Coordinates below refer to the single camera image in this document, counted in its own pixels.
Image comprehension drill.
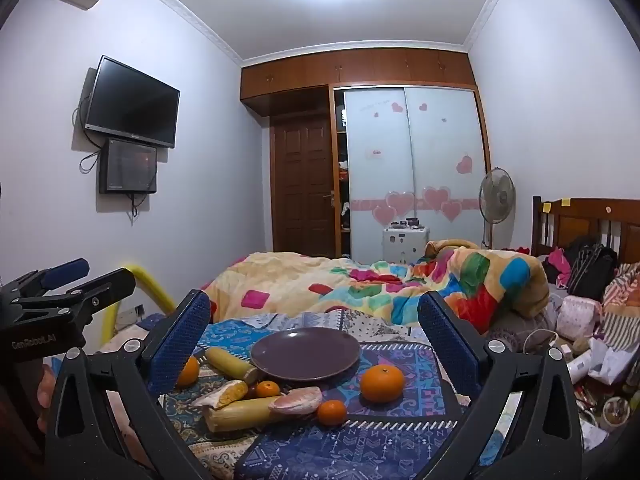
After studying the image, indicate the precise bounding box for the pink bag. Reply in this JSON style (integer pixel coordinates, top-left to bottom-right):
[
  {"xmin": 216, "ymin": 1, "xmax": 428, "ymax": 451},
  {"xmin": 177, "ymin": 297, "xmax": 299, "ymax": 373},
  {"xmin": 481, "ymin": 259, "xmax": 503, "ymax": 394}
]
[{"xmin": 556, "ymin": 295, "xmax": 604, "ymax": 341}]

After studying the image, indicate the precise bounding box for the striped cloth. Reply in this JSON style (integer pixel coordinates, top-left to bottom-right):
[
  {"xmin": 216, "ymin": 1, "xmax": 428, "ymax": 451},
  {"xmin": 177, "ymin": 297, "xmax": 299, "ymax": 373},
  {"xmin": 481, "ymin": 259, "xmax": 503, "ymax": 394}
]
[{"xmin": 601, "ymin": 261, "xmax": 640, "ymax": 343}]

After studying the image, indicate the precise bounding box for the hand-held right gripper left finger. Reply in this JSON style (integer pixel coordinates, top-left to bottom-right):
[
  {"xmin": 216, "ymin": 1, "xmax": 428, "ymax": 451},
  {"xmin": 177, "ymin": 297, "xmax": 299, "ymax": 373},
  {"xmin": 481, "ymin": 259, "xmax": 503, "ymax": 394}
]
[{"xmin": 45, "ymin": 289, "xmax": 213, "ymax": 480}]

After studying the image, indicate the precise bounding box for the medium orange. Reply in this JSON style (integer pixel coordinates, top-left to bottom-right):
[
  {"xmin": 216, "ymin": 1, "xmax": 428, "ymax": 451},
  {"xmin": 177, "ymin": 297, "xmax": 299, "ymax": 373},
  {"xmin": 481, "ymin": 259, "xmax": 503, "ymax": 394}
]
[{"xmin": 175, "ymin": 355, "xmax": 201, "ymax": 388}]

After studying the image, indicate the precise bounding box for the black television cable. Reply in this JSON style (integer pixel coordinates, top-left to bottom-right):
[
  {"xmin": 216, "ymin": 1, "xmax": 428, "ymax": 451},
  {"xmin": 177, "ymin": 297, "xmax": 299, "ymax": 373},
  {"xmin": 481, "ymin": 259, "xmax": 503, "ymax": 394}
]
[{"xmin": 71, "ymin": 102, "xmax": 107, "ymax": 176}]

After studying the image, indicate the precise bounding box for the standing fan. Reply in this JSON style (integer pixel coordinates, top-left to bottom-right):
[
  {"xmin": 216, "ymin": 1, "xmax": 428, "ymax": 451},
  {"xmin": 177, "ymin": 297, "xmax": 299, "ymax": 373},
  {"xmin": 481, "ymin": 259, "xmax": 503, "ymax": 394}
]
[{"xmin": 478, "ymin": 167, "xmax": 517, "ymax": 251}]

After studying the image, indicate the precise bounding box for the yellow corn cob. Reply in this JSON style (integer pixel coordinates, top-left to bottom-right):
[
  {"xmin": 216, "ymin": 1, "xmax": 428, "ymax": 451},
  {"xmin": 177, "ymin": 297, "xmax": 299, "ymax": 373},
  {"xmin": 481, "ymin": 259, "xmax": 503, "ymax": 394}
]
[
  {"xmin": 201, "ymin": 396, "xmax": 283, "ymax": 433},
  {"xmin": 205, "ymin": 346, "xmax": 261, "ymax": 385}
]

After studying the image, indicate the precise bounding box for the blue patterned cloth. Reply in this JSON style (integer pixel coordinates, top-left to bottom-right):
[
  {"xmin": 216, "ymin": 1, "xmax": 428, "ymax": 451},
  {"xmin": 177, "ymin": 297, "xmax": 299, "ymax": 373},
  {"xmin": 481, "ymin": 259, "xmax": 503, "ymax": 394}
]
[{"xmin": 159, "ymin": 309, "xmax": 476, "ymax": 480}]

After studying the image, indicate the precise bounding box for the small black wall monitor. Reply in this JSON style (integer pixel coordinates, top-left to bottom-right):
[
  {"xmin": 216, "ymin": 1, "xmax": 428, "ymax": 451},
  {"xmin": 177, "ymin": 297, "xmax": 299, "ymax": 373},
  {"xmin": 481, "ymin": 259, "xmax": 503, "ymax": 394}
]
[{"xmin": 98, "ymin": 138, "xmax": 159, "ymax": 195}]

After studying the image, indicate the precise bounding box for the wooden wardrobe with sliding doors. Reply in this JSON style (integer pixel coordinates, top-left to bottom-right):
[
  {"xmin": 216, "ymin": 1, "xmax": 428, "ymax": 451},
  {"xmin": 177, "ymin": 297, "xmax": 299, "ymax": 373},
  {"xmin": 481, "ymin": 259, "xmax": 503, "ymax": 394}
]
[{"xmin": 239, "ymin": 47, "xmax": 493, "ymax": 265}]

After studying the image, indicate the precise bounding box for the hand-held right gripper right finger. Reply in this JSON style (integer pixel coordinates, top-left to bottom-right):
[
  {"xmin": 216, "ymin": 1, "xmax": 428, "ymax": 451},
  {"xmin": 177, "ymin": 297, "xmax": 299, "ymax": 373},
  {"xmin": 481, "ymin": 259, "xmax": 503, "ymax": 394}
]
[{"xmin": 417, "ymin": 290, "xmax": 583, "ymax": 480}]

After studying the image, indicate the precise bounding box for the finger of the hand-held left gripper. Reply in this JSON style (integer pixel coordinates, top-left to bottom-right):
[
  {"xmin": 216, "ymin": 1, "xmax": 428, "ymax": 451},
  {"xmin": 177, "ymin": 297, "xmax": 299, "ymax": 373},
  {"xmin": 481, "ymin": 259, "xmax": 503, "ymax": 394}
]
[
  {"xmin": 0, "ymin": 258, "xmax": 91, "ymax": 307},
  {"xmin": 20, "ymin": 267, "xmax": 137, "ymax": 332}
]

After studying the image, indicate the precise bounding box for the black bag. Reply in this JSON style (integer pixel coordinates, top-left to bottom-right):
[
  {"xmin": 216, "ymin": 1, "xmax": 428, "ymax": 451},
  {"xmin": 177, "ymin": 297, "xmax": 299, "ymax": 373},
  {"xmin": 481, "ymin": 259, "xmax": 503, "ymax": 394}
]
[{"xmin": 566, "ymin": 242, "xmax": 619, "ymax": 302}]

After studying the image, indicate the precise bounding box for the purple plate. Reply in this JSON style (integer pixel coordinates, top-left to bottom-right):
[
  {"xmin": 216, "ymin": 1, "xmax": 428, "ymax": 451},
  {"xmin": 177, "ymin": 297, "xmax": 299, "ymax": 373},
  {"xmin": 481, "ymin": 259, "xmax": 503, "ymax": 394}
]
[{"xmin": 250, "ymin": 327, "xmax": 362, "ymax": 383}]

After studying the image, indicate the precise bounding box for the pink garment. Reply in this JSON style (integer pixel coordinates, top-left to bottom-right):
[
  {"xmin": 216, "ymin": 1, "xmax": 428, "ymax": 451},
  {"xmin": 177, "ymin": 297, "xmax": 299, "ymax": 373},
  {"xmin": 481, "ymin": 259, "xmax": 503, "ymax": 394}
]
[{"xmin": 546, "ymin": 249, "xmax": 572, "ymax": 288}]

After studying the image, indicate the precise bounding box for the black wall television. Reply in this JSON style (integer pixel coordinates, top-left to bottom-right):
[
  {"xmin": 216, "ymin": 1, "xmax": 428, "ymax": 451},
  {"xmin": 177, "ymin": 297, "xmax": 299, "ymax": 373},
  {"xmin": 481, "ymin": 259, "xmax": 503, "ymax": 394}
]
[{"xmin": 84, "ymin": 55, "xmax": 181, "ymax": 150}]

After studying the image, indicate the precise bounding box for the white bottle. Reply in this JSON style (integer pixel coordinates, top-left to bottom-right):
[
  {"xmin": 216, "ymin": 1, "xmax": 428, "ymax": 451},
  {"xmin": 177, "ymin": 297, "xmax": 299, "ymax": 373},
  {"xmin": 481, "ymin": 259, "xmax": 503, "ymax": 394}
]
[{"xmin": 565, "ymin": 347, "xmax": 595, "ymax": 382}]

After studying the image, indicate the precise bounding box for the large orange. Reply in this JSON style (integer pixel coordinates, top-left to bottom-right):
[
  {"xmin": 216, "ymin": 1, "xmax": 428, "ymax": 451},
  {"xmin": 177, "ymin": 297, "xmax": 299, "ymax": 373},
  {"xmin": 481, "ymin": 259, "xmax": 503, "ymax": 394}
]
[{"xmin": 360, "ymin": 364, "xmax": 406, "ymax": 404}]

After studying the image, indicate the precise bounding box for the brown wooden door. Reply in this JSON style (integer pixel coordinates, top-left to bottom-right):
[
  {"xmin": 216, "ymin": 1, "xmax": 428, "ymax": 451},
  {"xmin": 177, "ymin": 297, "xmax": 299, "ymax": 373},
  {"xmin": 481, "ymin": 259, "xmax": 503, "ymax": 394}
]
[{"xmin": 271, "ymin": 116, "xmax": 335, "ymax": 257}]

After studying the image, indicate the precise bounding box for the wooden bed headboard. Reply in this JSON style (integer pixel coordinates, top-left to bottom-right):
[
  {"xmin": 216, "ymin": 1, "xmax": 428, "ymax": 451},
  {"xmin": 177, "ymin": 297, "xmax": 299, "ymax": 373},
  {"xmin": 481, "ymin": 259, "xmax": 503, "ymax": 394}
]
[{"xmin": 531, "ymin": 196, "xmax": 640, "ymax": 263}]

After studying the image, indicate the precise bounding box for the colourful patchwork blanket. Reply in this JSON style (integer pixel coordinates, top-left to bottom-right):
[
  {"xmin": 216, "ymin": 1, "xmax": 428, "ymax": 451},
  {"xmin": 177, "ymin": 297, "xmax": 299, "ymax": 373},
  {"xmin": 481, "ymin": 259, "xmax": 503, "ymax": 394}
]
[{"xmin": 200, "ymin": 239, "xmax": 551, "ymax": 337}]

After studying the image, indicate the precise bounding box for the small white cabinet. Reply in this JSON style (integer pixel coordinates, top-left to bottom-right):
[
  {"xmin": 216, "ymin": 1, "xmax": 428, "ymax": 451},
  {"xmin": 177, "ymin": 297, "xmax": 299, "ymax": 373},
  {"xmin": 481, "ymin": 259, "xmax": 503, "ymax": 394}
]
[{"xmin": 382, "ymin": 224, "xmax": 430, "ymax": 265}]

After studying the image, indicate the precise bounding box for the pink pomelo segment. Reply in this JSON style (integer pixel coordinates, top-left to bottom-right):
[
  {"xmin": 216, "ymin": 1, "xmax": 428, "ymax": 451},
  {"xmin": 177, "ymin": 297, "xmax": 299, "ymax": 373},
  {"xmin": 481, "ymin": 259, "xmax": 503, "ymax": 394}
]
[{"xmin": 267, "ymin": 386, "xmax": 324, "ymax": 416}]

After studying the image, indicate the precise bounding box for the person's left hand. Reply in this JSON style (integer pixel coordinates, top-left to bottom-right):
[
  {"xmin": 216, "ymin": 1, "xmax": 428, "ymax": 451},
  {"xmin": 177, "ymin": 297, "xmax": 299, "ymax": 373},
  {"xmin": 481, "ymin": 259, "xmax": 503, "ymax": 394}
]
[{"xmin": 36, "ymin": 364, "xmax": 60, "ymax": 435}]

